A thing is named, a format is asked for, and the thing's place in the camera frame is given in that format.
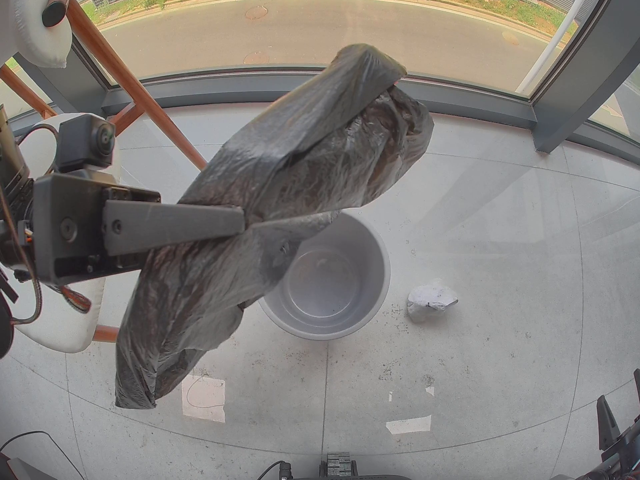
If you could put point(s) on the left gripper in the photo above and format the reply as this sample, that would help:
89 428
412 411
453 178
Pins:
70 228

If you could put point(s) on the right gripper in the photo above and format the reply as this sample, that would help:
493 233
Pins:
622 448

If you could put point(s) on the black plastic bag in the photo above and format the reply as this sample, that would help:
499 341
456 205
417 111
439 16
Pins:
300 133

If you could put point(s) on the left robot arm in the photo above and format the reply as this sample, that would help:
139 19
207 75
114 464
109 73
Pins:
10 160

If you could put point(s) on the white trash bin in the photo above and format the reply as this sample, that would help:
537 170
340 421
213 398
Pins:
340 280

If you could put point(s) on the crumpled white paper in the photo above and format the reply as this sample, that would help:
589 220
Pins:
430 300

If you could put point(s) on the white cushioned wooden chair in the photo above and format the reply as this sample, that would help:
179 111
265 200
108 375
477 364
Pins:
30 28

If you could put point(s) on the window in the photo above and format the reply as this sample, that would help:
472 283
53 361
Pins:
565 93

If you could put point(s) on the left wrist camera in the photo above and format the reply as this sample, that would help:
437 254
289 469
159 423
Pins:
82 140

